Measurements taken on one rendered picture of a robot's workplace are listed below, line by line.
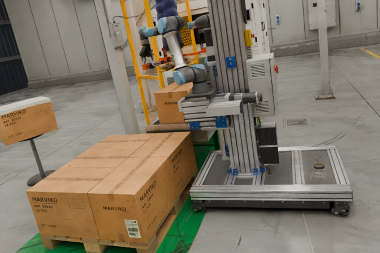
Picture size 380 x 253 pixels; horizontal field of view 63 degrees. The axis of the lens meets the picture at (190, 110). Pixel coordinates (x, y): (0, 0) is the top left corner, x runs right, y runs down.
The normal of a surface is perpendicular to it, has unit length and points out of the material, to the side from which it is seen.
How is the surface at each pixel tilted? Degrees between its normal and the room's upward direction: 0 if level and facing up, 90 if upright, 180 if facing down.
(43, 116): 90
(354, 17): 90
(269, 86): 90
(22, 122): 90
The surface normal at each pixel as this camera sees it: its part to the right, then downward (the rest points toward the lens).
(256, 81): -0.28, 0.29
